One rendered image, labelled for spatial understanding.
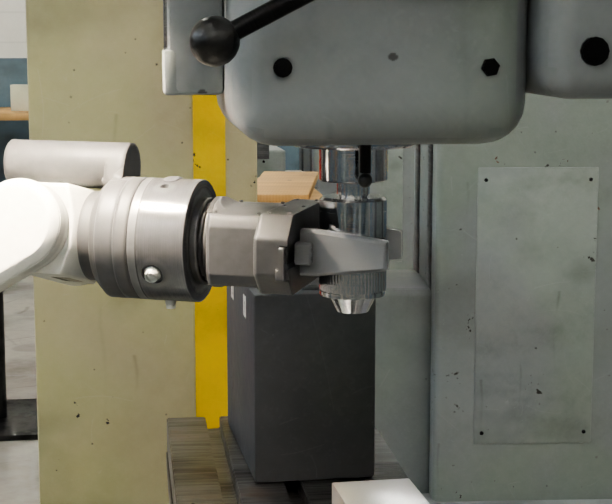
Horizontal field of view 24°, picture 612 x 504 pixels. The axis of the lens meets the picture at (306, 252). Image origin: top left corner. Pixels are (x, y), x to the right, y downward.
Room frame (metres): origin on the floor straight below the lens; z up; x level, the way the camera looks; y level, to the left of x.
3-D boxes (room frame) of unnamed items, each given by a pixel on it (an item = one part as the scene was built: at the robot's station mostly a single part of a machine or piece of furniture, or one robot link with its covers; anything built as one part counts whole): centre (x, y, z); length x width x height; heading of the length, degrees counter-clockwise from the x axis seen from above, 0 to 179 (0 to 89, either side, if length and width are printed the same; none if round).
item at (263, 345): (1.48, 0.01, 1.05); 0.22 x 0.12 x 0.20; 10
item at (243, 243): (1.03, 0.06, 1.23); 0.13 x 0.12 x 0.10; 166
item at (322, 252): (0.97, -0.02, 1.23); 0.06 x 0.02 x 0.03; 76
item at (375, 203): (1.00, -0.03, 1.26); 0.05 x 0.05 x 0.01
